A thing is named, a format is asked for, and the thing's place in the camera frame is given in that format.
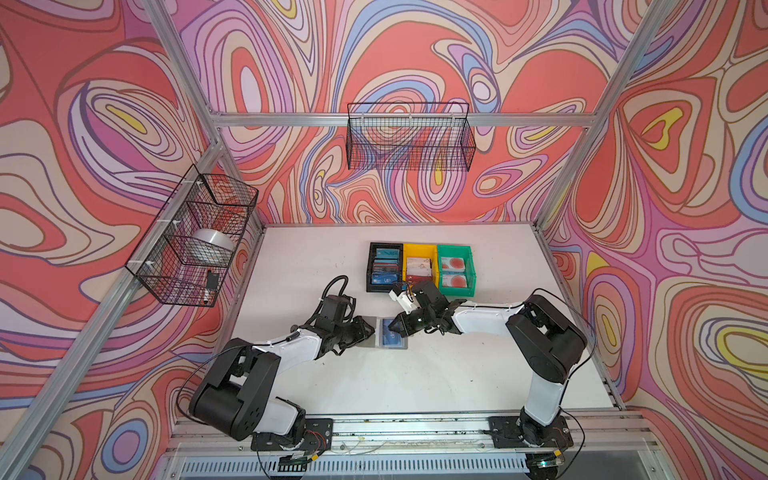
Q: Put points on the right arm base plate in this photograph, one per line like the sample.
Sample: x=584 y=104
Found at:
x=511 y=432

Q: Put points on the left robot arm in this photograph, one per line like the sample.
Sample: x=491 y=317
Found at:
x=236 y=394

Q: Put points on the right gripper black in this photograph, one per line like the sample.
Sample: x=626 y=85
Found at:
x=403 y=320

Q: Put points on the red cards in yellow bin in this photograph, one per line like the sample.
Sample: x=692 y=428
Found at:
x=418 y=269

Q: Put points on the grey card holder wallet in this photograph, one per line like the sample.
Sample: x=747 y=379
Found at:
x=378 y=334

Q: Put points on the red white cards in green bin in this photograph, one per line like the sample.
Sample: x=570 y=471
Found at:
x=453 y=272

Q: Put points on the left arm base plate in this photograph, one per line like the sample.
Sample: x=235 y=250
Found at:
x=308 y=436

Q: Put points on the silver tape roll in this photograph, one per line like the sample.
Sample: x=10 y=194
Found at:
x=215 y=238

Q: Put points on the blue VIP card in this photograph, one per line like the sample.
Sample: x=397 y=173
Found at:
x=389 y=340

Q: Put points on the black wire basket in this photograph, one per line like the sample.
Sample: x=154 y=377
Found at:
x=409 y=136
x=168 y=262

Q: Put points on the black plastic bin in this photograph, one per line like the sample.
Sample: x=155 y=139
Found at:
x=371 y=252

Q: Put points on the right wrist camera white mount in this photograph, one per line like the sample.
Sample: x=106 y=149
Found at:
x=404 y=299

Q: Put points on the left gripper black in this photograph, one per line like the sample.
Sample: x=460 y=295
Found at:
x=361 y=333

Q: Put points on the yellow plastic bin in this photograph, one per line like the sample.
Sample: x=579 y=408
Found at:
x=422 y=250

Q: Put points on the rear black wire basket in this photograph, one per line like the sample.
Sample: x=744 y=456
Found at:
x=409 y=136

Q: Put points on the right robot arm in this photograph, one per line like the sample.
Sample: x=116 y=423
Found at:
x=550 y=343

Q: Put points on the left black wire basket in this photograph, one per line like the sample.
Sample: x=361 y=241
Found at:
x=168 y=262

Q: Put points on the small black device in basket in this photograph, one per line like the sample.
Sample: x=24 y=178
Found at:
x=212 y=280

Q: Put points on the blue cards in black bin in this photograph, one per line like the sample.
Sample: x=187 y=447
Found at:
x=385 y=267

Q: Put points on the aluminium front rail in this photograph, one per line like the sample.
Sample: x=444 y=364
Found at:
x=599 y=445

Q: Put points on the green plastic bin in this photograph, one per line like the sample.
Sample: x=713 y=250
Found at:
x=466 y=253

